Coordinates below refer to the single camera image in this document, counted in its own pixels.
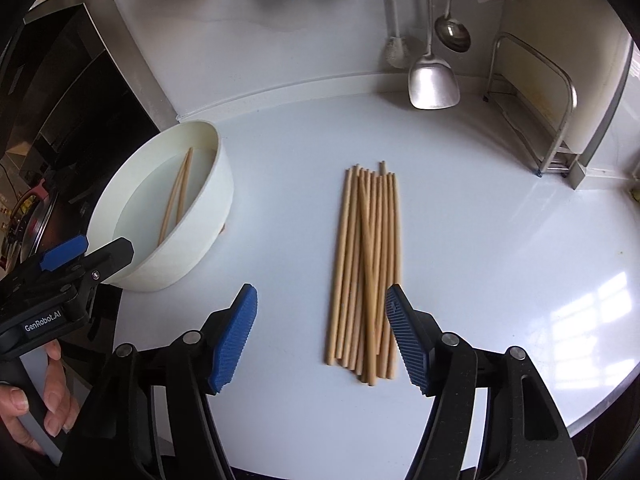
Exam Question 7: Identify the white round bowl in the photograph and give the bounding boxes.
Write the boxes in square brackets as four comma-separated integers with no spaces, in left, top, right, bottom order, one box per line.
[86,120,236,293]

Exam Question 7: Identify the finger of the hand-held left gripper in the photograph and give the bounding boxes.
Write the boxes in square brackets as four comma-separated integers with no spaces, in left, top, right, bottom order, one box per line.
[22,235,90,273]
[60,237,136,288]

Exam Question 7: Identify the steel tube rack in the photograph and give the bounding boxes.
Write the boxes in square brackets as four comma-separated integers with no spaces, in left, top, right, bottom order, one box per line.
[482,32,578,178]

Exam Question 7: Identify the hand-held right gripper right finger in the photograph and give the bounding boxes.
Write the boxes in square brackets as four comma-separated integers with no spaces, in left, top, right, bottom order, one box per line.
[385,284,588,480]

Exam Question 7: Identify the pile of wooden chopsticks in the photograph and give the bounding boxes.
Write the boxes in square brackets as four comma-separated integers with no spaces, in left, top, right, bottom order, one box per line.
[322,161,403,387]

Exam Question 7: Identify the steel ladle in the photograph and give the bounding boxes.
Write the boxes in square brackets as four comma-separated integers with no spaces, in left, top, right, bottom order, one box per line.
[434,0,472,53]

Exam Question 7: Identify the person's left hand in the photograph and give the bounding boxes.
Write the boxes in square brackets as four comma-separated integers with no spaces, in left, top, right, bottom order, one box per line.
[0,341,81,456]

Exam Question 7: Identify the white dish brush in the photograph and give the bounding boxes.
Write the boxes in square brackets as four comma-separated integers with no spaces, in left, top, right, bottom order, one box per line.
[384,0,423,70]

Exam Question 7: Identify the tan bamboo chopstick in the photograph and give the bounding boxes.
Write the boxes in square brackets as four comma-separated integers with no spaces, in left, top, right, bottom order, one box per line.
[157,147,193,246]
[176,148,195,211]

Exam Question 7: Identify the black glass cooktop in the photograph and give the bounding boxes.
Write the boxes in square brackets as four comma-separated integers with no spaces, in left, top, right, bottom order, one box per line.
[0,2,176,261]

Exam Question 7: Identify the steel spatula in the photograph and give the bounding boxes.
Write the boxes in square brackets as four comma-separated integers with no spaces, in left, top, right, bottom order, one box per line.
[407,0,460,110]

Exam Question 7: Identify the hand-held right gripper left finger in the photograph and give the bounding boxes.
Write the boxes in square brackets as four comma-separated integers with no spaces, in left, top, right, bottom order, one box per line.
[60,284,259,480]

